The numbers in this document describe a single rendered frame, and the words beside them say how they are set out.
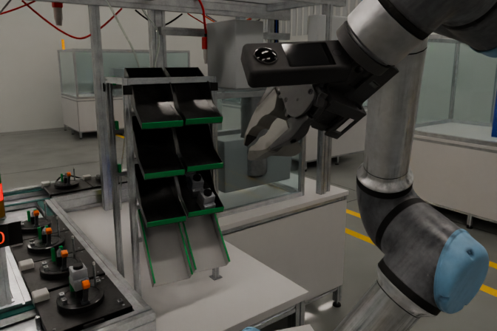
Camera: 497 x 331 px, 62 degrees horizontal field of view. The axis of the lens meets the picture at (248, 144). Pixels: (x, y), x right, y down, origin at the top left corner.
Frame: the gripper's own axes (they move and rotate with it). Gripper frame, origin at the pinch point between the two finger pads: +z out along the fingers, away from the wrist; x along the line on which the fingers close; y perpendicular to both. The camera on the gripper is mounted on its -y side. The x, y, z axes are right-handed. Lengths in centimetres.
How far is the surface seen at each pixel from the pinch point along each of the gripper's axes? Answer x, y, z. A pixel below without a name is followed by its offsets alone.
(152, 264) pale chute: 24, 31, 90
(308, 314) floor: 35, 190, 176
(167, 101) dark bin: 69, 24, 57
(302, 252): 61, 159, 137
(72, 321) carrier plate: 8, 8, 96
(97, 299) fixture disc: 14, 15, 96
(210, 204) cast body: 39, 44, 70
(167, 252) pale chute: 28, 36, 88
